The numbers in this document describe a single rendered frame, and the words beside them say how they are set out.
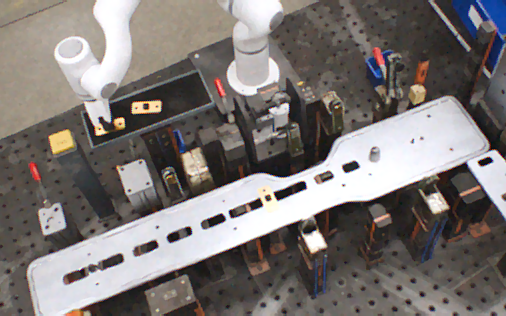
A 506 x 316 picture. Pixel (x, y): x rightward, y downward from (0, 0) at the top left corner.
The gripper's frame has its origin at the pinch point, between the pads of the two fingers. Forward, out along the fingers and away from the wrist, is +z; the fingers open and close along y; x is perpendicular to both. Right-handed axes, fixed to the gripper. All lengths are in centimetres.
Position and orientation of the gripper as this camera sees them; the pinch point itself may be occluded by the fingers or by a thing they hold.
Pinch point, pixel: (107, 121)
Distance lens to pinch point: 179.8
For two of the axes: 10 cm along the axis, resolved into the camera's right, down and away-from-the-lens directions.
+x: 9.7, -2.5, 0.5
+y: 2.4, 8.2, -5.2
